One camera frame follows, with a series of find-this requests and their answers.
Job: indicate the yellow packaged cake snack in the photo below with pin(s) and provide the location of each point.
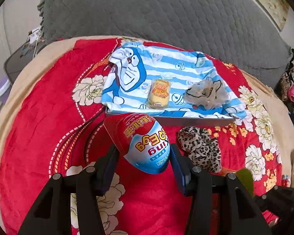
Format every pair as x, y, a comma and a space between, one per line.
159, 94

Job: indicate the red blue surprise egg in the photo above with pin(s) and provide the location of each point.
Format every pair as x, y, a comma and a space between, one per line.
141, 140

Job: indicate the red floral blanket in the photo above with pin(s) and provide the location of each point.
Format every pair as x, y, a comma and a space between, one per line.
59, 128

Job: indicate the small red toy figure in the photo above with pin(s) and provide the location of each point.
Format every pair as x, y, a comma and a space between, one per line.
286, 181

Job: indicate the dark bedside table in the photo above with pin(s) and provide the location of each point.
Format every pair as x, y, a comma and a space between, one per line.
20, 58

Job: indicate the purple white trash bin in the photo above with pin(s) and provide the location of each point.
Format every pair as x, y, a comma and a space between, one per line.
5, 88

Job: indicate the blue striped cartoon cloth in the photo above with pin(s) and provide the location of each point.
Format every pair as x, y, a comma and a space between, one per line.
136, 67

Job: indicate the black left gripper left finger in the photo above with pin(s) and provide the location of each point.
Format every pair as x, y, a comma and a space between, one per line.
50, 212

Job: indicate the grey flat box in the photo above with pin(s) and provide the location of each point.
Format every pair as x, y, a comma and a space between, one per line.
178, 118

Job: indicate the white charger with cable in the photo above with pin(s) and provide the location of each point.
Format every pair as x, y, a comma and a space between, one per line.
34, 37

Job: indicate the leopard print scrunchie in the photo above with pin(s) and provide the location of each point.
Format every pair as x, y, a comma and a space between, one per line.
203, 151

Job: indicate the grey quilted headboard cover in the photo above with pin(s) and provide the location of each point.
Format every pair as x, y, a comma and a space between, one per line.
232, 31

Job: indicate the beige sheer scrunchie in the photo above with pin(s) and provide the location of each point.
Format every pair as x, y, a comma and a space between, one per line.
208, 93

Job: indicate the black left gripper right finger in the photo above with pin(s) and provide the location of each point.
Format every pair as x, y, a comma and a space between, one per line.
238, 212

